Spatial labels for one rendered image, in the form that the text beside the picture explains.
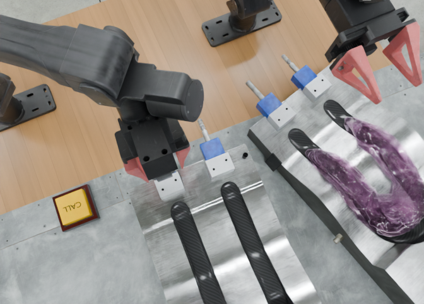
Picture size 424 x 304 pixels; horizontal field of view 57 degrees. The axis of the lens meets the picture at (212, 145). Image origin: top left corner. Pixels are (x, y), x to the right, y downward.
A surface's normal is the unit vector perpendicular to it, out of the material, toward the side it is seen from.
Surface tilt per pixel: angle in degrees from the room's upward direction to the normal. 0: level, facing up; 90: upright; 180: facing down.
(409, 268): 0
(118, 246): 0
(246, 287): 28
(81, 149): 0
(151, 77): 19
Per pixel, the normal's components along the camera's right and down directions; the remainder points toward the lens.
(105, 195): 0.03, -0.25
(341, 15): -0.91, 0.39
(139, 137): -0.16, -0.67
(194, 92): 0.92, 0.17
